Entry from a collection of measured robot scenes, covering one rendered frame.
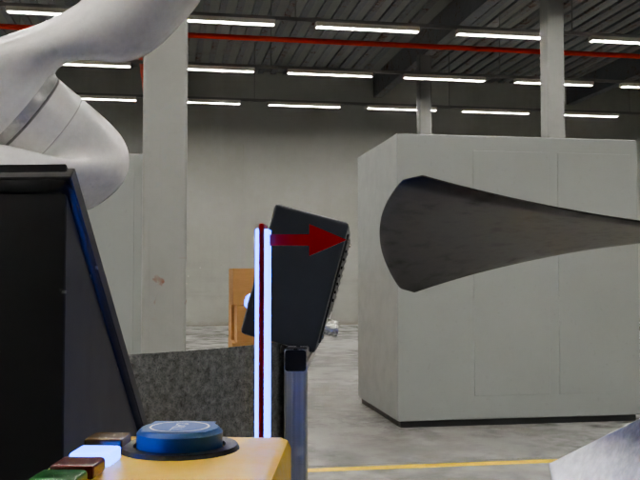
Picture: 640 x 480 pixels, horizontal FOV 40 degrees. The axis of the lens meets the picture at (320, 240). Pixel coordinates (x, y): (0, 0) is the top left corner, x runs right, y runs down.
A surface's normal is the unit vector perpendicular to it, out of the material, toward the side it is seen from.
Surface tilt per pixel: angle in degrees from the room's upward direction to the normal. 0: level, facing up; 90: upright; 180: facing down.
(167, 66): 90
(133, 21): 108
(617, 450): 55
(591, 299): 90
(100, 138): 63
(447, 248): 162
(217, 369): 90
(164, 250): 90
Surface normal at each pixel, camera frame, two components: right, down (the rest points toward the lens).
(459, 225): -0.06, 0.96
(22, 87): 0.63, 0.16
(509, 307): 0.18, -0.04
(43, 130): 0.40, 0.21
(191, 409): 0.72, -0.03
